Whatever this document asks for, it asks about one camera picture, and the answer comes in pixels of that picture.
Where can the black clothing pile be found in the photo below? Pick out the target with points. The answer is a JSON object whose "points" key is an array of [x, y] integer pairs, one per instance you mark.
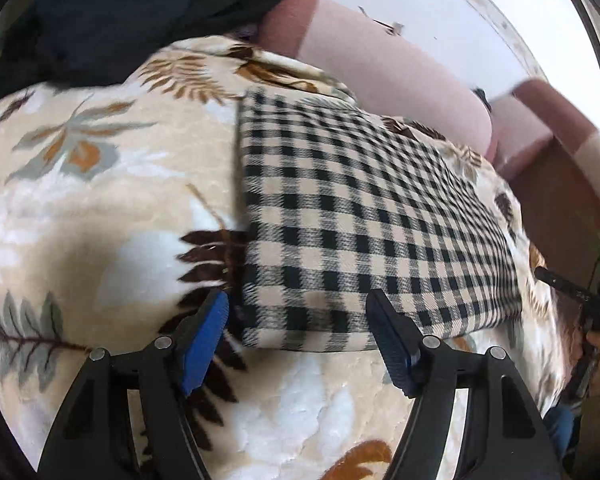
{"points": [[95, 43]]}

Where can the beige leaf-pattern fleece blanket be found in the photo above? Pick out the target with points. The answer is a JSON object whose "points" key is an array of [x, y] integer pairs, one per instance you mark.
{"points": [[107, 196]]}

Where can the brown headboard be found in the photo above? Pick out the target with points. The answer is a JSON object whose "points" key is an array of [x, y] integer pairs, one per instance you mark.
{"points": [[561, 213]]}

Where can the dark-rimmed eyeglasses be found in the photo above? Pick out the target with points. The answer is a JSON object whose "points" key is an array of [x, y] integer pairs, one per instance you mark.
{"points": [[393, 29]]}

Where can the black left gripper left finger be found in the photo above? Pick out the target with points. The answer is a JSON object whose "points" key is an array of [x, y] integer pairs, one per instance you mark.
{"points": [[91, 436]]}

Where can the pink bolster pillow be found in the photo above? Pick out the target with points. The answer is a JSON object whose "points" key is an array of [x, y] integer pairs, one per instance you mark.
{"points": [[388, 75]]}

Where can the black beige checkered garment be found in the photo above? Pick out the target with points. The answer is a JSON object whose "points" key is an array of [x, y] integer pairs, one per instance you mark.
{"points": [[338, 205]]}

